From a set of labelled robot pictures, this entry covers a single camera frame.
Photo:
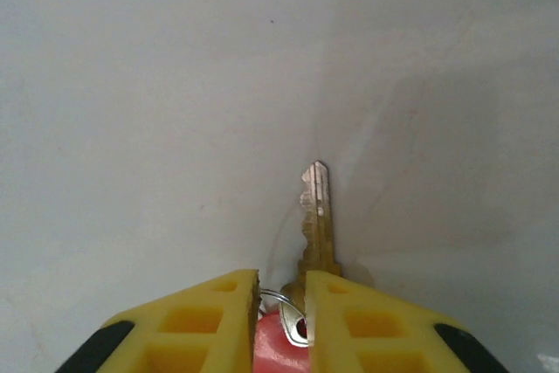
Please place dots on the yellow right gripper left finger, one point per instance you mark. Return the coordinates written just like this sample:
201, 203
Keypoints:
183, 325

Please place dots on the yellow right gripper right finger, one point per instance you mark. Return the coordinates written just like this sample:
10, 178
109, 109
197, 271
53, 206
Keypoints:
371, 329

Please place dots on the red-capped metal key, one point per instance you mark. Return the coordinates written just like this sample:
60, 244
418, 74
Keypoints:
321, 216

